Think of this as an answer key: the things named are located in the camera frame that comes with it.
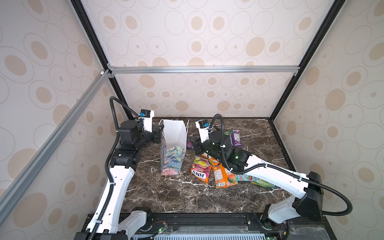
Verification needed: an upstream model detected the small purple candy bag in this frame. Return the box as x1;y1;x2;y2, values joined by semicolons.
187;136;195;150

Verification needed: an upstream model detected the white paper bag colourful print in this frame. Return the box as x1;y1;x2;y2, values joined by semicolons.
160;119;188;176

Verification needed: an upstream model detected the red fruits candy bag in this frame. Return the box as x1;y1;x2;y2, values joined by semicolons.
191;157;212;183

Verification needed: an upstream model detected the orange snack bag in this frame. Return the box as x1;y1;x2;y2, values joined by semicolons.
213;165;239;189

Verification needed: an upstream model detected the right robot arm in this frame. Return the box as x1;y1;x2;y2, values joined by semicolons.
192;131;324;224

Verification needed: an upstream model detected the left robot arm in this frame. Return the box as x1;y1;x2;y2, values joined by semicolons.
75;118;164;240

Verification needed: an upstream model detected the green snack bag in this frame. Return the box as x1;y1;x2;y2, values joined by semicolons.
225;130;233;146

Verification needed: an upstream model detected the purple berries candy bag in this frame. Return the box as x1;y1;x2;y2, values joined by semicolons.
231;130;244;147

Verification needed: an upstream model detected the teal spring candy bag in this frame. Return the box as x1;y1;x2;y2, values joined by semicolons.
236;175;276;188

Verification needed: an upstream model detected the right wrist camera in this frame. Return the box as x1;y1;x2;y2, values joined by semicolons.
195;120;211;143

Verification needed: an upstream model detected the horizontal aluminium rail back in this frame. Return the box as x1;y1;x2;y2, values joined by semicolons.
111;66;300;75

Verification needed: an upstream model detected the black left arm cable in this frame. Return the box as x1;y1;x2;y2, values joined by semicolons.
86;96;141;240

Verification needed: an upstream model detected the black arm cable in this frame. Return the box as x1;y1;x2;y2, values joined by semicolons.
86;96;141;240
208;113;353;217

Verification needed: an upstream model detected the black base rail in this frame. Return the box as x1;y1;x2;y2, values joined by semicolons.
93;209;336;240

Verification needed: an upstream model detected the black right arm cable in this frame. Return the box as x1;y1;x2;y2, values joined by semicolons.
208;113;353;217

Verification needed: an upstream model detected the black vertical frame post left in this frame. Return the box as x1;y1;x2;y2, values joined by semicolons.
70;0;128;105

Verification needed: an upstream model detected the black vertical frame post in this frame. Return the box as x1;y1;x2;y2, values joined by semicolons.
269;0;347;123
70;0;128;105

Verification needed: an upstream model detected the aluminium rail left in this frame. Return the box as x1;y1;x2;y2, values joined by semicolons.
1;69;111;224

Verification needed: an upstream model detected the black vertical frame post right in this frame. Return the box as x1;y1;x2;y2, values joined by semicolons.
269;0;347;123

